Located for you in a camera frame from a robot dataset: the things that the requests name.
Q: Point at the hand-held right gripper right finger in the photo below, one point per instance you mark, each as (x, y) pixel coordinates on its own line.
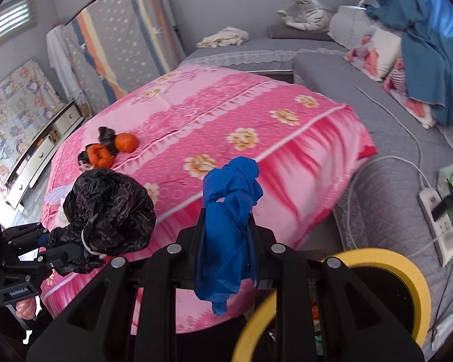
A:
(266, 245)

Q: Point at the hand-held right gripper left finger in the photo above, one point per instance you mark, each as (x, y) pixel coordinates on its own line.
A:
(185, 249)

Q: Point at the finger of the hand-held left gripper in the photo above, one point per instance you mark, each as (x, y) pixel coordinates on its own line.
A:
(56, 258)
(24, 233)

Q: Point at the blue cloth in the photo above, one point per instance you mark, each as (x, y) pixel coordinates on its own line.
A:
(226, 233)

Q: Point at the yellow rimmed trash bin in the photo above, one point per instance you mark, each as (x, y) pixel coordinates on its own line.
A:
(400, 267)

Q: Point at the person's left hand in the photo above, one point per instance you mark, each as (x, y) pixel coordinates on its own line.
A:
(27, 308)

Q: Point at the white low cabinet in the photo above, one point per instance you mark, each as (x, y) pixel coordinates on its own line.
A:
(49, 147)

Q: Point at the orange peel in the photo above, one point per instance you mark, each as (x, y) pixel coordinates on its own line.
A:
(100, 156)

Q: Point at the cartoon print cloth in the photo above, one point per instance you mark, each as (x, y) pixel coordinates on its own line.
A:
(15, 120)

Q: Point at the mandarin orange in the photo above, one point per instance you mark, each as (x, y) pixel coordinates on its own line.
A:
(126, 142)

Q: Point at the pink floral blanket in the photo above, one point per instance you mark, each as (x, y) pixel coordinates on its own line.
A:
(230, 120)

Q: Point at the white power strip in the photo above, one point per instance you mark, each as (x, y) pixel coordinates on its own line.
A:
(434, 226)

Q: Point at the white hanging garment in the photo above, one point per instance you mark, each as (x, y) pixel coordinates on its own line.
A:
(66, 64)

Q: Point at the black charger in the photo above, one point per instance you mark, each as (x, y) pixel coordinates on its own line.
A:
(445, 207)

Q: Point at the white tissue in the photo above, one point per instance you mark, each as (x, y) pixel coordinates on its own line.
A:
(447, 322)

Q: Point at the baby print pillow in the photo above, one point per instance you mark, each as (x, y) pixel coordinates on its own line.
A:
(415, 101)
(377, 52)

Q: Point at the cream cloth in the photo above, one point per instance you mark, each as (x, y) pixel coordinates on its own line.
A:
(222, 37)

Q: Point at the grey bolster pillow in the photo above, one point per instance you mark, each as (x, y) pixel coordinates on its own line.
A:
(287, 34)

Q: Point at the window blind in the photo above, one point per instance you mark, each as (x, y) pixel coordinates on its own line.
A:
(9, 19)

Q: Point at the striped fabric wardrobe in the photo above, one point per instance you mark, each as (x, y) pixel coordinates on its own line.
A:
(124, 34)

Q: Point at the white lace cushion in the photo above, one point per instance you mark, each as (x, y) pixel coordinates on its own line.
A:
(347, 26)

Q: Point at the white tiger plush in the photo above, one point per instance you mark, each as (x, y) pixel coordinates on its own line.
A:
(309, 13)

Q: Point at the blue curtain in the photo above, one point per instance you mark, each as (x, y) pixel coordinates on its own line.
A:
(426, 37)

